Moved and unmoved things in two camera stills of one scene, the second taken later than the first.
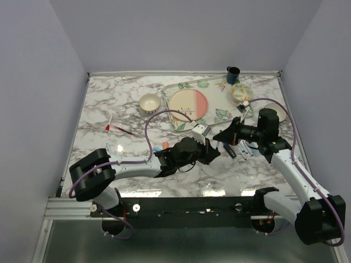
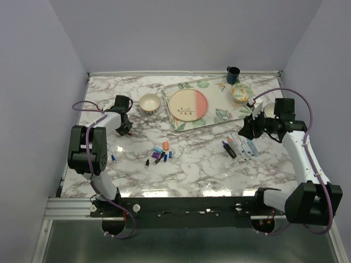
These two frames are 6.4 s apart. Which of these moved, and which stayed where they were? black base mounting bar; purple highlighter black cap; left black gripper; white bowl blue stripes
Moved: left black gripper
Stayed: black base mounting bar; white bowl blue stripes; purple highlighter black cap
